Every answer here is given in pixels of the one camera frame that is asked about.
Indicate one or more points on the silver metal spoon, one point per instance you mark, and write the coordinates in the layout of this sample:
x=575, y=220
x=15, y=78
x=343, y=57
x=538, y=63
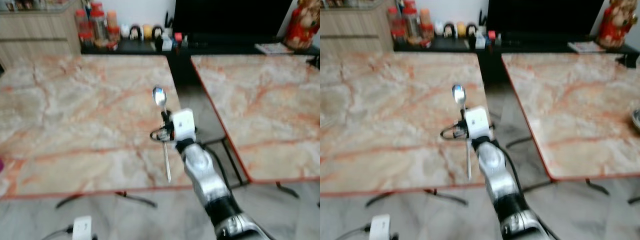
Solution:
x=459, y=94
x=159, y=96

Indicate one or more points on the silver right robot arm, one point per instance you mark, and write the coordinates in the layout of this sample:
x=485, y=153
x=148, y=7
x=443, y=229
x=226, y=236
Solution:
x=492, y=165
x=200, y=167

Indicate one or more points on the black television console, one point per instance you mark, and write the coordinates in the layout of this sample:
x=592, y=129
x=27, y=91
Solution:
x=492, y=65
x=182, y=65

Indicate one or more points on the small white box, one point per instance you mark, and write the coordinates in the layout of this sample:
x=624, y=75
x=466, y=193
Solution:
x=166, y=44
x=480, y=41

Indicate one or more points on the small red object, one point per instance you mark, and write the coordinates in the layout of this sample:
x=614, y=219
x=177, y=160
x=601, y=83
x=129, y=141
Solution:
x=178, y=37
x=491, y=35

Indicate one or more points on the black round figurine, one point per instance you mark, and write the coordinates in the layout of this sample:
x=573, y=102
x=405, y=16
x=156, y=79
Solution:
x=157, y=32
x=471, y=30
x=135, y=32
x=449, y=30

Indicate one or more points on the yellow round figurine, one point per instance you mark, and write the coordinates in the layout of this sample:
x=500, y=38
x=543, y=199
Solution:
x=461, y=28
x=147, y=31

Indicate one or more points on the small jar red lid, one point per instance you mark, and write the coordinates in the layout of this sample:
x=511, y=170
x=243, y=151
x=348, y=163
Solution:
x=427, y=32
x=114, y=34
x=86, y=39
x=399, y=36

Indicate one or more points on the white round figurine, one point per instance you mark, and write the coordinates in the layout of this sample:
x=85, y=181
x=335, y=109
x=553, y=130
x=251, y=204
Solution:
x=125, y=31
x=439, y=28

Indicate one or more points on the orange jar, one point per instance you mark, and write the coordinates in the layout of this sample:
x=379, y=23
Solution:
x=425, y=17
x=112, y=20

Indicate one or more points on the large clear jar red lid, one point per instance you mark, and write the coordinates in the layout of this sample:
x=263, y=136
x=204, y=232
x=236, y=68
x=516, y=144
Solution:
x=411, y=20
x=98, y=22

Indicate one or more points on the slim clear jar red lid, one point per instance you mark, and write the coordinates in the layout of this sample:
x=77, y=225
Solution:
x=81, y=21
x=394, y=19

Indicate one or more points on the black television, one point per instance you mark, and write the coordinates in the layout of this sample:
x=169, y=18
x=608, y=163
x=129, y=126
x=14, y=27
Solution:
x=230, y=15
x=545, y=14

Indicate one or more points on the flat printed magazine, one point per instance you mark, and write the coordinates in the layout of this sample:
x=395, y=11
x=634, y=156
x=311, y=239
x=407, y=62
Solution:
x=272, y=48
x=586, y=47

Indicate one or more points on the light wooden cabinet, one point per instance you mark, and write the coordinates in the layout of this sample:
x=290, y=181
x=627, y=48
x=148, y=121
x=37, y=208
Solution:
x=35, y=30
x=350, y=27

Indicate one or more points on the red and gold statue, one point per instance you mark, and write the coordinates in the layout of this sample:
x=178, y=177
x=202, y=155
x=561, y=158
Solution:
x=302, y=25
x=615, y=22

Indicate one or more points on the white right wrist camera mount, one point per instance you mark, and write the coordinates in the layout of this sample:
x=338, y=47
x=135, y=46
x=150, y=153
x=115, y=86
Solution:
x=478, y=122
x=183, y=125

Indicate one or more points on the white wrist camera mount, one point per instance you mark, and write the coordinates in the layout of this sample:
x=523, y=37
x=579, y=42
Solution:
x=183, y=125
x=478, y=122
x=82, y=228
x=380, y=227

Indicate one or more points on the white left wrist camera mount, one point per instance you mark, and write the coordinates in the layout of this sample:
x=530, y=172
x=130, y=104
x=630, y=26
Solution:
x=82, y=228
x=380, y=227

